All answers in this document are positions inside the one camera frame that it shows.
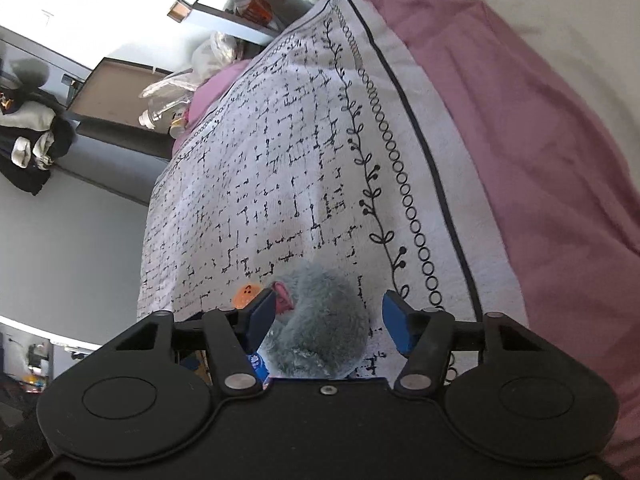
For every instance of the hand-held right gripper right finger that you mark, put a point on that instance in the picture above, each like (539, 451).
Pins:
(396, 321)

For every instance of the pile of dark clothes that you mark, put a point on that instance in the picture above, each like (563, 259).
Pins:
(31, 132)

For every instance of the brown cardboard box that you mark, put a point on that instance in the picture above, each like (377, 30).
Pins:
(117, 92)

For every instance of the blue printed packet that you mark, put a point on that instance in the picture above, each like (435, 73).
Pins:
(259, 364)

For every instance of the white black patterned blanket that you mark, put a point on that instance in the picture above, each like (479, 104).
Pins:
(320, 170)

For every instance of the pink bed sheet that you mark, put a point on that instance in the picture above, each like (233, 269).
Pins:
(530, 170)

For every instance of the orange box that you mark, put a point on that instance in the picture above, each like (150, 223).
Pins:
(255, 7)

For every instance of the white plastic bag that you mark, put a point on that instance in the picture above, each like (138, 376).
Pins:
(216, 55)

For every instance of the clear plastic bottle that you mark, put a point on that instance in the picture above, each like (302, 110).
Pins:
(162, 110)

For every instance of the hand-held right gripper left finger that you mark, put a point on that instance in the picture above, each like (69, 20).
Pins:
(262, 316)

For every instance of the grey plush toy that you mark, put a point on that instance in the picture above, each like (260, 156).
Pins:
(314, 329)

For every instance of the orange toy ball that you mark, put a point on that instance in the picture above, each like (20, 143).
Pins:
(246, 296)

